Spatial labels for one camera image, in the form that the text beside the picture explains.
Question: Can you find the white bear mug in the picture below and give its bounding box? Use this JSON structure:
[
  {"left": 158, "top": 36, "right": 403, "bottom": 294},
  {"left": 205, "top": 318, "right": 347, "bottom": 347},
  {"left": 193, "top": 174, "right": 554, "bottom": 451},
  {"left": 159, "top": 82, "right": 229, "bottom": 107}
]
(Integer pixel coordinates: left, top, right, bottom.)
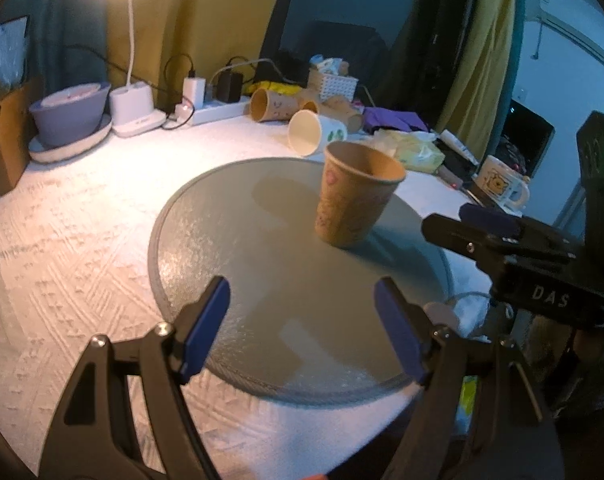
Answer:
[{"left": 472, "top": 154, "right": 531, "bottom": 212}]

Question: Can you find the round glass plate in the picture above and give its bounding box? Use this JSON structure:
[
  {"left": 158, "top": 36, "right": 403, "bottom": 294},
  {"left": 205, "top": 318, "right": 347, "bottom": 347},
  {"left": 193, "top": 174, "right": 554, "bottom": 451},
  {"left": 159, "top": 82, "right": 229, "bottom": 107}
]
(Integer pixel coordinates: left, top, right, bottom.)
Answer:
[{"left": 147, "top": 157, "right": 453, "bottom": 406}]

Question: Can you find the white desk lamp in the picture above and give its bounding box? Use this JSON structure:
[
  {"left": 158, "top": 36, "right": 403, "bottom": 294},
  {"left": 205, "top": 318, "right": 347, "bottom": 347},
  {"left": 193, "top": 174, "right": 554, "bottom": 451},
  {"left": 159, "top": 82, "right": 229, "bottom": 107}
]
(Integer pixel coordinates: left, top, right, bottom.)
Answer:
[{"left": 79, "top": 0, "right": 189, "bottom": 139}]

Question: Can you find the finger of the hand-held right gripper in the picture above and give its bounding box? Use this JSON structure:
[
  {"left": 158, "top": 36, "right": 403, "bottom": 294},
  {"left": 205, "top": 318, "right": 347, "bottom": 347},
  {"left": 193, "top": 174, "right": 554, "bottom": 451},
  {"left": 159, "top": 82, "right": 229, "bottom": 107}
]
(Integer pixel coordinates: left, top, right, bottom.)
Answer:
[
  {"left": 459, "top": 203, "right": 585, "bottom": 247},
  {"left": 421, "top": 213, "right": 575, "bottom": 268}
]

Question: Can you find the purple cloth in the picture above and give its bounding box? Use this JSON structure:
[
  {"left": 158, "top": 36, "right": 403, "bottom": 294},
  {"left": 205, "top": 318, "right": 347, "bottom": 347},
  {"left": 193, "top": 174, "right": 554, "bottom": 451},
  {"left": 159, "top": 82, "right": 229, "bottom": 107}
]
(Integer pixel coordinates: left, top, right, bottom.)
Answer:
[{"left": 361, "top": 106, "right": 429, "bottom": 136}]

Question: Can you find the yellow tissue packet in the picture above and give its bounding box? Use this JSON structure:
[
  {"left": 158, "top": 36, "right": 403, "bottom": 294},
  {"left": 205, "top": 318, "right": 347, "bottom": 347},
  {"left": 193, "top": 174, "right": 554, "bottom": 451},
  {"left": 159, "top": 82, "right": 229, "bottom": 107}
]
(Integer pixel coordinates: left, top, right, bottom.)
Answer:
[{"left": 371, "top": 128, "right": 446, "bottom": 171}]

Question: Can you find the cardboard box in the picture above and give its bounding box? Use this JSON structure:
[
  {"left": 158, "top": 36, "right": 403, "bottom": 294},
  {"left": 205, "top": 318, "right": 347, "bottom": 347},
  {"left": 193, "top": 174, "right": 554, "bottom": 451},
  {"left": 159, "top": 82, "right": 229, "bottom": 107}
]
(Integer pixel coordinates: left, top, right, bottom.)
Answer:
[{"left": 0, "top": 76, "right": 46, "bottom": 202}]

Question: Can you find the white tube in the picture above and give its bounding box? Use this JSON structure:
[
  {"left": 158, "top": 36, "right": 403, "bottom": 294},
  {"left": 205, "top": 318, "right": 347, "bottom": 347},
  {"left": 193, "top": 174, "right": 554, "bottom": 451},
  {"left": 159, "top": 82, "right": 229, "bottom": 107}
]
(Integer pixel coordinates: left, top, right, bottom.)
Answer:
[{"left": 438, "top": 129, "right": 481, "bottom": 165}]

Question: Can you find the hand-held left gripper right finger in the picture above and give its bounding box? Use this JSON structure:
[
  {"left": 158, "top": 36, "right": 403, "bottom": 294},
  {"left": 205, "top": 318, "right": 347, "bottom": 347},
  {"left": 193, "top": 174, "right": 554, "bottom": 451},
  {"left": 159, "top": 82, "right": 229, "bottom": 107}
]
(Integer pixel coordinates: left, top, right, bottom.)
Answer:
[{"left": 327, "top": 277, "right": 567, "bottom": 480}]

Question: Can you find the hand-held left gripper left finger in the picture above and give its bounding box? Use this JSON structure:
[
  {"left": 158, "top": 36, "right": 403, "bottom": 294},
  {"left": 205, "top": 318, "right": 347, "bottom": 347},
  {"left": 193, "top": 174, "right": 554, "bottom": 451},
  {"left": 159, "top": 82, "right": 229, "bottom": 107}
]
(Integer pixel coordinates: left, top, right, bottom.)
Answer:
[{"left": 37, "top": 276, "right": 231, "bottom": 480}]

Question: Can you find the white paper cup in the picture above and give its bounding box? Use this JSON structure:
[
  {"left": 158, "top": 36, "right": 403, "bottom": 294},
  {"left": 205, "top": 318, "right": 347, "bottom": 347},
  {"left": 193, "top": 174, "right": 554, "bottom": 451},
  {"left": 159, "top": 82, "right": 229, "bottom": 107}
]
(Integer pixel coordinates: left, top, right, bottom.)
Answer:
[{"left": 287, "top": 109, "right": 349, "bottom": 157}]

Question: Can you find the brown patterned paper cup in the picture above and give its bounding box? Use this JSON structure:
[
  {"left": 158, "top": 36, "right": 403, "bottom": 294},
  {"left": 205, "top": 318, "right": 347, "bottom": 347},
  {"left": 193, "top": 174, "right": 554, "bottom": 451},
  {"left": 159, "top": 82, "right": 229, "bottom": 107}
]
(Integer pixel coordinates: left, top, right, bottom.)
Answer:
[{"left": 315, "top": 140, "right": 407, "bottom": 249}]

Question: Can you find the white air conditioner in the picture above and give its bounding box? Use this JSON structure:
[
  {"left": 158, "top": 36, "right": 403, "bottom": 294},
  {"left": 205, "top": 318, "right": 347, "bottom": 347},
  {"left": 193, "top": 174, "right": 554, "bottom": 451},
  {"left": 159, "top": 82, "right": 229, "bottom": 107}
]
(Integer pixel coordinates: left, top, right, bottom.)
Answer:
[{"left": 524, "top": 0, "right": 604, "bottom": 70}]

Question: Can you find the white power strip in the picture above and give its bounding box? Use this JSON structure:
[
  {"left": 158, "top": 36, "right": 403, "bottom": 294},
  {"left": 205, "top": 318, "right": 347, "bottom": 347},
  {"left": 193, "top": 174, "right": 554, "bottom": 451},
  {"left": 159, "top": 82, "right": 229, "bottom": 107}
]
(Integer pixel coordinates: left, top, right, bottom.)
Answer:
[{"left": 174, "top": 98, "right": 255, "bottom": 127}]

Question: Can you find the grey plastic bowl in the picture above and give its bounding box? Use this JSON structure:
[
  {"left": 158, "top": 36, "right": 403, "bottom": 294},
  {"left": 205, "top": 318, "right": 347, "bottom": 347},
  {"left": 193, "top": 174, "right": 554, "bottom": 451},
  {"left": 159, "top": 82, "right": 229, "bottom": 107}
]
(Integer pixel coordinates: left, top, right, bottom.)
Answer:
[{"left": 29, "top": 82, "right": 112, "bottom": 147}]

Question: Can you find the white woven basket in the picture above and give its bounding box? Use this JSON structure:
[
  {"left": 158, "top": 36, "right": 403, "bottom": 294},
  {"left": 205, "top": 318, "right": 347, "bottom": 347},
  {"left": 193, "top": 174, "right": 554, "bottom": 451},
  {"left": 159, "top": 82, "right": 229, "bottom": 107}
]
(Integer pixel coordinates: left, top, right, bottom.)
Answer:
[{"left": 307, "top": 67, "right": 359, "bottom": 103}]

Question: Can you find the white charger block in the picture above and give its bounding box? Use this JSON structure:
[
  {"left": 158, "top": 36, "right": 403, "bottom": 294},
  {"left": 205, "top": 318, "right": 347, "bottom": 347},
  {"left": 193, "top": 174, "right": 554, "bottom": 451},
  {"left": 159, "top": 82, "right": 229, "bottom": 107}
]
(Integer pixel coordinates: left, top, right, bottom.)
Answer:
[{"left": 183, "top": 76, "right": 207, "bottom": 109}]

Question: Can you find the black chair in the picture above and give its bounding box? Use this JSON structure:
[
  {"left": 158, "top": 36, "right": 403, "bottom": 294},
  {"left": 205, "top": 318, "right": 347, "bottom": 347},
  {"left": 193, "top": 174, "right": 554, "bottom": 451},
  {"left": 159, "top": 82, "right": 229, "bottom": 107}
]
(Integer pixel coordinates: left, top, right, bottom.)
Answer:
[{"left": 276, "top": 20, "right": 389, "bottom": 107}]

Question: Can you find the black monitor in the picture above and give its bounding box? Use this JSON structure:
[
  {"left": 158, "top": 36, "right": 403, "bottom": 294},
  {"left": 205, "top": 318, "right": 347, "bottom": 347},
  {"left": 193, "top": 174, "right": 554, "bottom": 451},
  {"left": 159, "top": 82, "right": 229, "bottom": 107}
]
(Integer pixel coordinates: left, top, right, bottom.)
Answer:
[{"left": 500, "top": 99, "right": 556, "bottom": 177}]

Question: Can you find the black power adapter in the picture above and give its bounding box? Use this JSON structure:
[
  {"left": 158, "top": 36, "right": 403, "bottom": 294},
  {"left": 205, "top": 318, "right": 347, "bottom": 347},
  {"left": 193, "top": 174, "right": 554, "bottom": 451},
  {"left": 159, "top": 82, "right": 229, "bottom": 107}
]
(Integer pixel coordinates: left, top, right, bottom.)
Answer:
[{"left": 217, "top": 70, "right": 245, "bottom": 104}]

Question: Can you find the yellow hanging cloth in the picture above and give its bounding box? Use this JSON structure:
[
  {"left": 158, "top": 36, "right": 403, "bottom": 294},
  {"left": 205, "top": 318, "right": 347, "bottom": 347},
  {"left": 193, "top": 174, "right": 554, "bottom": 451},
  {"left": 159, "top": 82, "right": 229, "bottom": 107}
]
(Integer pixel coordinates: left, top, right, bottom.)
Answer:
[{"left": 396, "top": 0, "right": 521, "bottom": 162}]

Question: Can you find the white plate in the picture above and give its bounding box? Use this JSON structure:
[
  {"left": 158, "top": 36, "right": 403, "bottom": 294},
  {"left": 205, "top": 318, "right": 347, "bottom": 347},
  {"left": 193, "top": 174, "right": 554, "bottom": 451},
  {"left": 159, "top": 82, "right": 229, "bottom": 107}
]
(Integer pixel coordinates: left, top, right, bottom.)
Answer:
[{"left": 28, "top": 112, "right": 114, "bottom": 164}]

